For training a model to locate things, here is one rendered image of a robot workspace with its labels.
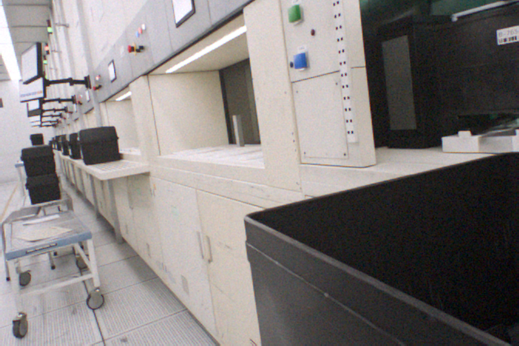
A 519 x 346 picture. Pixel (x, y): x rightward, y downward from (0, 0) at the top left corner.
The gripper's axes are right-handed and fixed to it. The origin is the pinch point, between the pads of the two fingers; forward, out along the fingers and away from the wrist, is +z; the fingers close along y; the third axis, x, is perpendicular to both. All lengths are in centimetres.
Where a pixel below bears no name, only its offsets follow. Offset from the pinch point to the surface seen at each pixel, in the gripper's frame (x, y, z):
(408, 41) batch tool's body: -7.7, -21.0, 9.1
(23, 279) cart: -115, -294, -76
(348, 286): -27, 26, -60
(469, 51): -13.3, -4.0, 3.0
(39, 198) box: -69, -376, -55
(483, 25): -9.5, -1.1, 2.8
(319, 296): -28, 24, -60
